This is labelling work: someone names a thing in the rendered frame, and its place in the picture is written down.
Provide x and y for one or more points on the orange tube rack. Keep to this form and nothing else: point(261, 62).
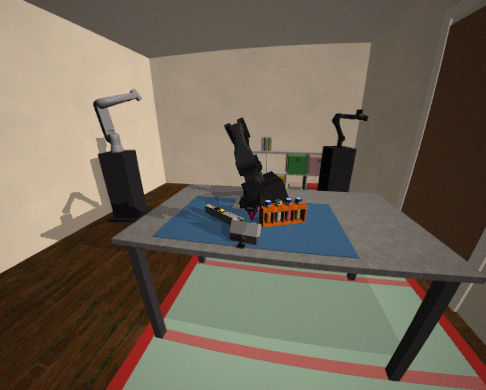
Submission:
point(272, 209)

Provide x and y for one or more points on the blue flat mat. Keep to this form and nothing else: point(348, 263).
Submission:
point(321, 234)

